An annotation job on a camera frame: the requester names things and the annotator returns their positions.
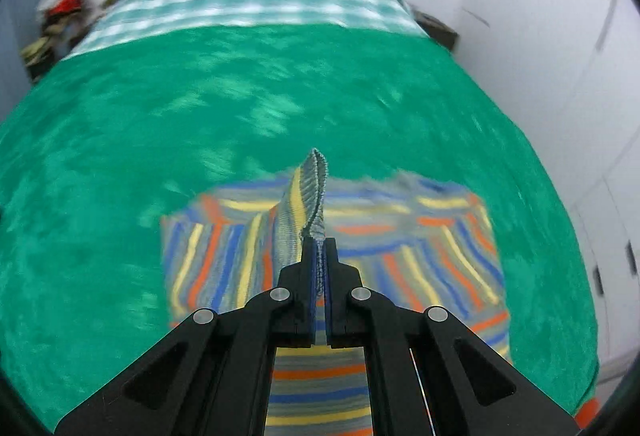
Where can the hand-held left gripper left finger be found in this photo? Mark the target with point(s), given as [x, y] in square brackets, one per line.
[311, 286]

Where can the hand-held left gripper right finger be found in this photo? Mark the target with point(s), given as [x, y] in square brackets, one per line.
[329, 286]

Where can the striped knit sweater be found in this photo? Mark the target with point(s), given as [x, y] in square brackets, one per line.
[425, 256]

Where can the pile of clothes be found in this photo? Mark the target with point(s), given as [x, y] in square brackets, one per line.
[65, 6]

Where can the green blanket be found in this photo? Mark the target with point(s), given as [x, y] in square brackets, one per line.
[150, 116]

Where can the dark wooden nightstand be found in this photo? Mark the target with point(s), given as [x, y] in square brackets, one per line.
[440, 30]

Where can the orange bedsheet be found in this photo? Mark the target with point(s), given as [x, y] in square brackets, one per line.
[586, 413]

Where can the green checkered bedsheet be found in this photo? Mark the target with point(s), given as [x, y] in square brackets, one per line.
[250, 1]

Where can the white wardrobe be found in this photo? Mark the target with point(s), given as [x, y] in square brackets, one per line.
[550, 66]

